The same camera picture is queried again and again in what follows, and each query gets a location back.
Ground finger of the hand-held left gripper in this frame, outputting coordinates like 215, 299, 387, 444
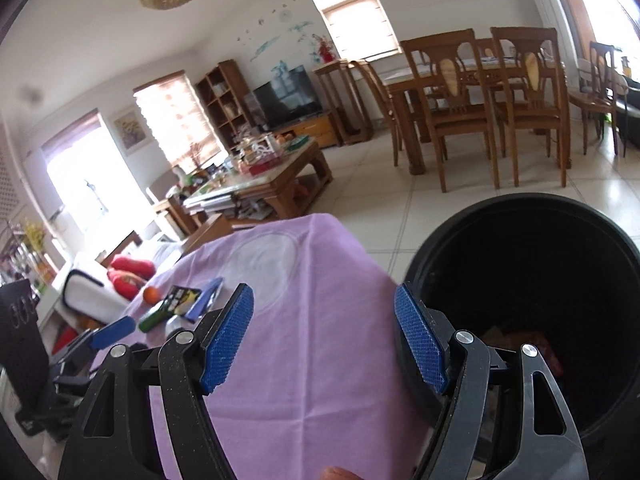
52, 360, 108, 398
50, 316, 136, 367

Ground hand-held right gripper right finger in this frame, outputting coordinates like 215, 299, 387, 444
394, 282, 590, 480

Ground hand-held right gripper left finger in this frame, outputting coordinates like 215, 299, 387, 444
57, 283, 255, 480

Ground black bin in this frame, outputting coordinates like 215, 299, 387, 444
400, 192, 640, 480

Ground bright green packet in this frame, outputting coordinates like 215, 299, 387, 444
137, 300, 179, 332

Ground red cushion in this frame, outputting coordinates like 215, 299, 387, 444
109, 255, 156, 278
112, 270, 151, 302

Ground wooden sofa with white cushions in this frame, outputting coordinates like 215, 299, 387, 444
50, 215, 236, 331

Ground black packet with yellow print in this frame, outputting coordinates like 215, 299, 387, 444
162, 285, 203, 319

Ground clear glass plate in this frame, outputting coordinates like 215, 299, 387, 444
220, 232, 302, 317

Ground white display shelf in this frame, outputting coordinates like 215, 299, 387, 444
0, 220, 56, 301

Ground purple cloth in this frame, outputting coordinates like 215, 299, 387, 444
87, 212, 442, 480

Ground yellow flowers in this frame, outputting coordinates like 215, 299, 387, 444
22, 222, 46, 251

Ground wooden armchair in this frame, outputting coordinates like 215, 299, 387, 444
146, 167, 201, 241

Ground bright balcony window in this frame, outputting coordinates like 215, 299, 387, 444
41, 110, 151, 231

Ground wooden coffee table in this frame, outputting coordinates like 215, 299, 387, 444
182, 139, 333, 221

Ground small framed flower picture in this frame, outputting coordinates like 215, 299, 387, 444
111, 107, 151, 156

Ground wide window with pink blind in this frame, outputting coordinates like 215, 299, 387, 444
133, 71, 226, 171

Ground wooden dining chair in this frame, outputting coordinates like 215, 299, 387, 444
350, 60, 403, 167
490, 26, 571, 188
401, 29, 501, 193
570, 41, 628, 156

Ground wooden television stand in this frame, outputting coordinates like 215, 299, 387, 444
272, 110, 346, 150

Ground wooden bookshelf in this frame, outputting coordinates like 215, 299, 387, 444
194, 60, 261, 148

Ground black television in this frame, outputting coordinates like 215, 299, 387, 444
250, 65, 323, 131

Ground wooden dining table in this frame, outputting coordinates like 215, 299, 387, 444
385, 55, 576, 176

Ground tall wooden side stand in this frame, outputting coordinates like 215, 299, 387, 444
314, 59, 373, 147

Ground red flower decoration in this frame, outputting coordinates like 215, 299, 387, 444
315, 35, 336, 65

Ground narrow window with blind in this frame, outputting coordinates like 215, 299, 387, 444
308, 0, 403, 61

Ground white standing air conditioner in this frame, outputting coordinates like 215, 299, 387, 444
525, 0, 586, 78

